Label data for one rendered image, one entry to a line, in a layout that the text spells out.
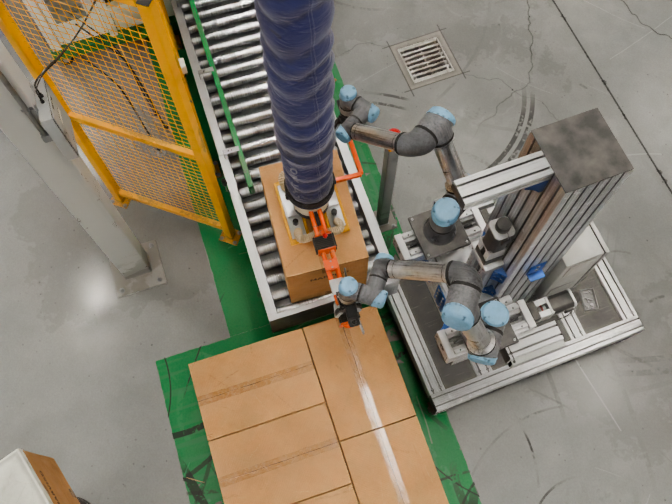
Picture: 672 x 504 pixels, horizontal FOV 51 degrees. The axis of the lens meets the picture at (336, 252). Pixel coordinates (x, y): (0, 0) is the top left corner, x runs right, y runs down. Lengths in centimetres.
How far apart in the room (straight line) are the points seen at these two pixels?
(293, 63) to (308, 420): 188
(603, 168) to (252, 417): 203
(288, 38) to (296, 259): 142
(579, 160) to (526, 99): 262
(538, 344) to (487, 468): 106
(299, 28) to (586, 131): 100
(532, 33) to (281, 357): 298
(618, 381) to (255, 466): 213
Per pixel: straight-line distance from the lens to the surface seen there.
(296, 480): 353
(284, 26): 215
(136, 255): 420
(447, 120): 291
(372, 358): 361
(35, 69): 356
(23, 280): 470
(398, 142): 288
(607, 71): 533
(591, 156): 246
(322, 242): 320
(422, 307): 405
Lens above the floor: 406
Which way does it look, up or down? 68 degrees down
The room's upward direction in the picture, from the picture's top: 1 degrees counter-clockwise
